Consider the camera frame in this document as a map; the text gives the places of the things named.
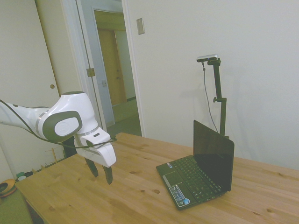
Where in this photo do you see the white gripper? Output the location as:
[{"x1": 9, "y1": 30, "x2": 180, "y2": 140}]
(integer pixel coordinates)
[{"x1": 76, "y1": 141, "x2": 117, "y2": 186}]

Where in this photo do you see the black Asus laptop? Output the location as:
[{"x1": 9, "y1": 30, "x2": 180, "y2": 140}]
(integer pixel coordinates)
[{"x1": 156, "y1": 119, "x2": 235, "y2": 211}]

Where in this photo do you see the wooden rack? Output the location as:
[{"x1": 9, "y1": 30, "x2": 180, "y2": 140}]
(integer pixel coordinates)
[{"x1": 39, "y1": 147, "x2": 65, "y2": 169}]

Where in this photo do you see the orange and green bowl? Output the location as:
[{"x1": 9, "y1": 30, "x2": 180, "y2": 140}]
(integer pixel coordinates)
[{"x1": 0, "y1": 178, "x2": 17, "y2": 199}]

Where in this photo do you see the wooden hallway door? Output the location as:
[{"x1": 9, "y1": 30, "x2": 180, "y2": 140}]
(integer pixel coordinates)
[{"x1": 97, "y1": 28, "x2": 128, "y2": 107}]

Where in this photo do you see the grey-blue open door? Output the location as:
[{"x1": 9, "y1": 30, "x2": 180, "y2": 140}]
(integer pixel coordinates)
[{"x1": 76, "y1": 0, "x2": 116, "y2": 128}]

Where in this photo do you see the cream closet door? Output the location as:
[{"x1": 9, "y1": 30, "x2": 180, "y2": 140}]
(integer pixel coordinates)
[{"x1": 0, "y1": 0, "x2": 87, "y2": 110}]

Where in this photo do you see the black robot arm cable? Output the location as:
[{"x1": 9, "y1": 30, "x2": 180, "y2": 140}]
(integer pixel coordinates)
[{"x1": 0, "y1": 99, "x2": 118, "y2": 149}]

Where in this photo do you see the grey camera cable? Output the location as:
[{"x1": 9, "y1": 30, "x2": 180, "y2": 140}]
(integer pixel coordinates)
[{"x1": 201, "y1": 62, "x2": 221, "y2": 134}]

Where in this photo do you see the black camera stand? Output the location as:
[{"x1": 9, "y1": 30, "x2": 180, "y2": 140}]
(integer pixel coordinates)
[{"x1": 206, "y1": 58, "x2": 231, "y2": 139}]

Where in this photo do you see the metal wall switch plate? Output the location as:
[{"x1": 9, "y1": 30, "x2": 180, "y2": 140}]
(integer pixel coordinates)
[{"x1": 136, "y1": 17, "x2": 145, "y2": 35}]

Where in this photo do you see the silver camera bar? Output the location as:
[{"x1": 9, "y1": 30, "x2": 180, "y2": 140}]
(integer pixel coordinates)
[{"x1": 196, "y1": 54, "x2": 220, "y2": 63}]

